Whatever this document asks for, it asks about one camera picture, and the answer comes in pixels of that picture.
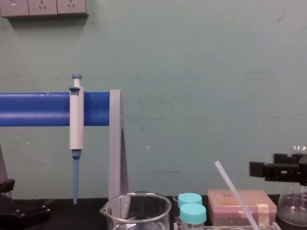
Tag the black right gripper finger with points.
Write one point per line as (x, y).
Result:
(284, 158)
(257, 169)

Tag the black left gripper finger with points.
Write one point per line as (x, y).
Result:
(6, 185)
(33, 210)

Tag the clear glass stirring rod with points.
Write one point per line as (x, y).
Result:
(230, 184)

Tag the clear glass conical flask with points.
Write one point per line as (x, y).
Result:
(291, 206)

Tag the beige tape strip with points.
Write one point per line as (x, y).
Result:
(262, 213)

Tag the pink pipette tip box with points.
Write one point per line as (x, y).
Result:
(220, 206)

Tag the clear plastic tube rack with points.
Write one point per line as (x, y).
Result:
(216, 228)

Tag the teal capped sample tube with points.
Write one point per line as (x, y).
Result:
(193, 214)
(190, 198)

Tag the blue pipette rack bar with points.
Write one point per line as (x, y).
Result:
(36, 110)

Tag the small clear glass beaker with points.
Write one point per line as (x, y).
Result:
(176, 208)

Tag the white and blue pipette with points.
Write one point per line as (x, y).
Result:
(76, 119)

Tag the large clear glass beaker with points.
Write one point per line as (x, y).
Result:
(165, 210)

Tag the grey pipette rack end plate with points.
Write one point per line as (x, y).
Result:
(115, 143)

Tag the grey wall socket panel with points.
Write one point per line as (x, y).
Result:
(43, 8)

